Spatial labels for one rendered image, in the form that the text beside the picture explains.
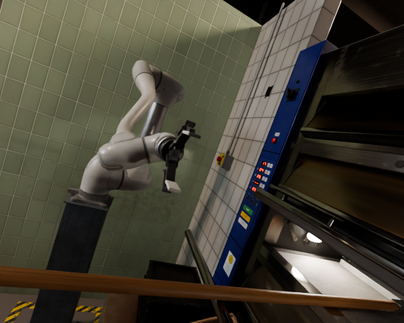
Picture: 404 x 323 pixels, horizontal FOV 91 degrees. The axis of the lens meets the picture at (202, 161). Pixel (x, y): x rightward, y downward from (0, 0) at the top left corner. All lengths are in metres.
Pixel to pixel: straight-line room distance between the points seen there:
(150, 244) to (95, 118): 1.11
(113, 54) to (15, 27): 0.55
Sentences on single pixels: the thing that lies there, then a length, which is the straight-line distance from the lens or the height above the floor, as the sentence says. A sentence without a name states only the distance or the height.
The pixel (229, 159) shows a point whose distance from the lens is 1.41.
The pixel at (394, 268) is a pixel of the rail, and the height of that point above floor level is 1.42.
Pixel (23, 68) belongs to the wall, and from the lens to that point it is 1.78.
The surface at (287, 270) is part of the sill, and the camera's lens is 0.93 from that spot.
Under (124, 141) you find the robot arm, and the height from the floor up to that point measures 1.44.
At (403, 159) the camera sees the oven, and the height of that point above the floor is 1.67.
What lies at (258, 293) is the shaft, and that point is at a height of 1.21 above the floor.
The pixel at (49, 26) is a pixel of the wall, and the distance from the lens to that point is 1.79.
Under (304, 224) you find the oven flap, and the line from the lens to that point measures 0.68.
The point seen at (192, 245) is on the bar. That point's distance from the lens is 0.77.
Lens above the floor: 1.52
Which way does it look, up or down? 5 degrees down
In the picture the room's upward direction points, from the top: 20 degrees clockwise
